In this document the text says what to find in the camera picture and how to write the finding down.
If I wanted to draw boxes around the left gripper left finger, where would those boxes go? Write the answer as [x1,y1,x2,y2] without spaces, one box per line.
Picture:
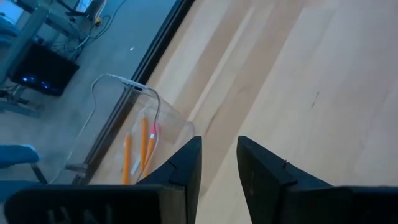
[4,136,203,224]

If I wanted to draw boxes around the grey desk frame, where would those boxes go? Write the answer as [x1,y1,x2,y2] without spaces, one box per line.
[0,0,91,119]

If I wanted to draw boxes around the clear plastic bin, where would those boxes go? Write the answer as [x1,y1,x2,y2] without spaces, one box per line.
[49,73,196,186]

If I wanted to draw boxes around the black computer case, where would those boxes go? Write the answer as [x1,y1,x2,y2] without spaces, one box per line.
[8,42,81,97]

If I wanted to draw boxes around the white sticker label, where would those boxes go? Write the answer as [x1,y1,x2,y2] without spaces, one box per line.
[130,157,142,177]

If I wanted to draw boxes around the blue office chair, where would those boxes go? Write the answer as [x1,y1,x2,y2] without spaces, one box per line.
[0,142,49,187]

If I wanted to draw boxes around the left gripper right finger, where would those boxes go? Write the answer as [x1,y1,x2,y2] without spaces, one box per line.
[237,136,398,224]

